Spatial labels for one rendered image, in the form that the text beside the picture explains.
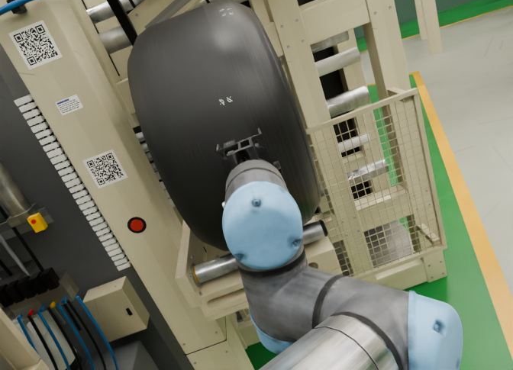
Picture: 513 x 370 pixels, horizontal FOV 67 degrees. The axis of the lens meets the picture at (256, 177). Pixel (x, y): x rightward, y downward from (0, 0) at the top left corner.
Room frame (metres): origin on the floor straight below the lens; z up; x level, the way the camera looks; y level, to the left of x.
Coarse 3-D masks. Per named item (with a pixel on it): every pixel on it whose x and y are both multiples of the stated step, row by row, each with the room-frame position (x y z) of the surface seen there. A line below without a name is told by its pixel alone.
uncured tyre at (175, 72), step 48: (144, 48) 0.82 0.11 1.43; (192, 48) 0.77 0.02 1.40; (240, 48) 0.74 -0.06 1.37; (144, 96) 0.74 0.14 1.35; (192, 96) 0.71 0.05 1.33; (240, 96) 0.69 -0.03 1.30; (288, 96) 0.71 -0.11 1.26; (192, 144) 0.68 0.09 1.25; (288, 144) 0.67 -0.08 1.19; (192, 192) 0.67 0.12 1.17
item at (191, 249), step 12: (192, 240) 0.95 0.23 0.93; (180, 252) 0.87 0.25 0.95; (192, 252) 0.90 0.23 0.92; (180, 264) 0.82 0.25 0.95; (192, 264) 0.84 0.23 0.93; (180, 276) 0.77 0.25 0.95; (192, 276) 0.80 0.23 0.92; (180, 288) 0.77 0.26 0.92; (192, 288) 0.77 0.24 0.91; (192, 300) 0.77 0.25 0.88
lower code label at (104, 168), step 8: (112, 152) 0.88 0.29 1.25; (88, 160) 0.88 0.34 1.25; (96, 160) 0.88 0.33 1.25; (104, 160) 0.88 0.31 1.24; (112, 160) 0.88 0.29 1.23; (88, 168) 0.88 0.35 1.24; (96, 168) 0.88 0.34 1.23; (104, 168) 0.88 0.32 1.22; (112, 168) 0.88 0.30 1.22; (120, 168) 0.88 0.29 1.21; (96, 176) 0.88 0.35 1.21; (104, 176) 0.88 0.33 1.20; (112, 176) 0.88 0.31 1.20; (120, 176) 0.88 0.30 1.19; (96, 184) 0.88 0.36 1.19; (104, 184) 0.88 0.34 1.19
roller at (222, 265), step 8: (312, 224) 0.81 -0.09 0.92; (320, 224) 0.80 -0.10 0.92; (304, 232) 0.80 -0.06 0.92; (312, 232) 0.79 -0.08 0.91; (320, 232) 0.79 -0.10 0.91; (304, 240) 0.79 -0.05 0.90; (312, 240) 0.79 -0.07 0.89; (224, 256) 0.82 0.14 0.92; (232, 256) 0.81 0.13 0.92; (200, 264) 0.83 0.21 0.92; (208, 264) 0.81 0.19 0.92; (216, 264) 0.81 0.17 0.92; (224, 264) 0.80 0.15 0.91; (232, 264) 0.80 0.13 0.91; (200, 272) 0.81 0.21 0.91; (208, 272) 0.80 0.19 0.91; (216, 272) 0.80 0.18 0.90; (224, 272) 0.80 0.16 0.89; (200, 280) 0.80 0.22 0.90
